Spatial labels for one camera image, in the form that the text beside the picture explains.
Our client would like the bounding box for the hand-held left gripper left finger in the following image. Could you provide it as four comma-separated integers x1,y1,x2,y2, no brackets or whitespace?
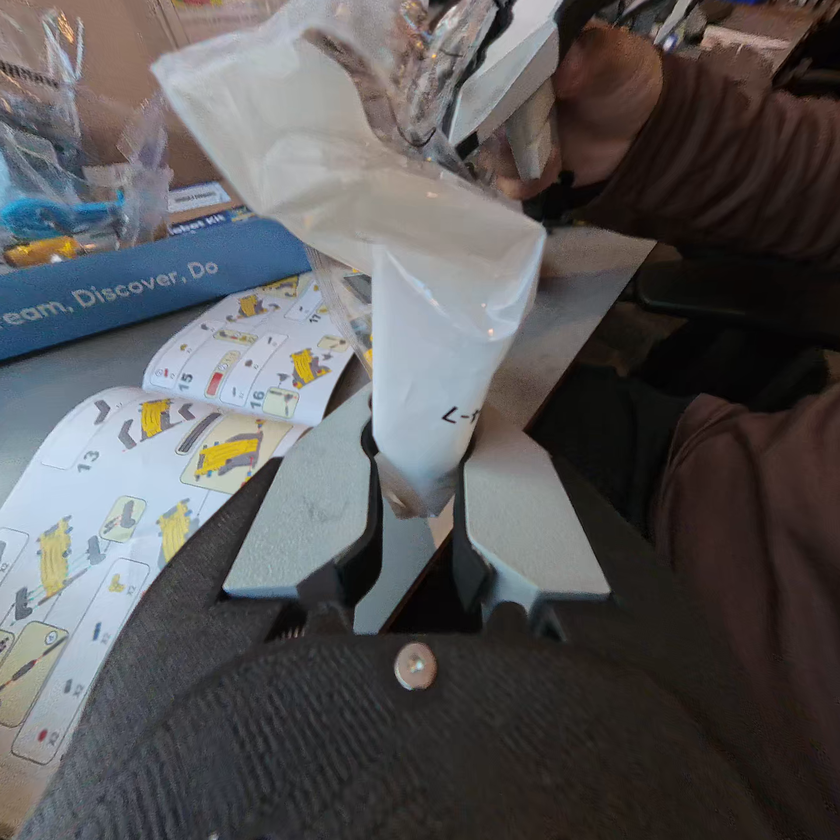
224,388,384,607

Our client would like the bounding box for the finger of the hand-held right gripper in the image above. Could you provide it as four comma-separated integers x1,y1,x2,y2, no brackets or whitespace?
447,0,565,145

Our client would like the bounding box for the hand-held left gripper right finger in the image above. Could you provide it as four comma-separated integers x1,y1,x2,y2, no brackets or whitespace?
453,410,613,618

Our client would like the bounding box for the clear bag of wheel parts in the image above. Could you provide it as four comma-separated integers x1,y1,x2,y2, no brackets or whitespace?
151,0,548,519

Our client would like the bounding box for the grey desk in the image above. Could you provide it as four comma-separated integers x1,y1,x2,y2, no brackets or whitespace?
0,226,657,840

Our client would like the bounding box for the person's right hand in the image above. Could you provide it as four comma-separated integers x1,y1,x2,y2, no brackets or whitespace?
497,24,665,202

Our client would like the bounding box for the building instruction booklet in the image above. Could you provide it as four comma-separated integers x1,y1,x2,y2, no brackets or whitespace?
0,269,378,778

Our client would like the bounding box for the blue cardboard box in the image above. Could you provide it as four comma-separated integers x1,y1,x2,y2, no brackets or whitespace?
0,184,316,364

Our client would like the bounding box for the blue plastic tool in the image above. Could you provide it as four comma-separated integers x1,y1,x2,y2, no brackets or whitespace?
0,182,126,244

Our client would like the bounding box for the clear plastic bag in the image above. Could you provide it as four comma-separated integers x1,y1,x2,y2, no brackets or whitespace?
0,11,174,253

